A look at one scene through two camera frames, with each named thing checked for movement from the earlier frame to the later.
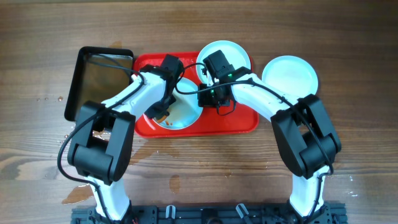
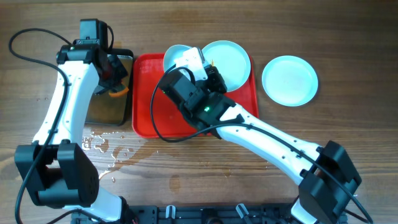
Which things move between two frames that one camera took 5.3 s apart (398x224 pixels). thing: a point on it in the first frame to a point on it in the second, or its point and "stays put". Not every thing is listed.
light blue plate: [236, 54] stays put
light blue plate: [185, 110] to [173, 52]
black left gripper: [153, 111] to [121, 72]
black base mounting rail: [331, 213] stays put
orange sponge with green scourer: [161, 119] to [119, 91]
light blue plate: [292, 76] stays put
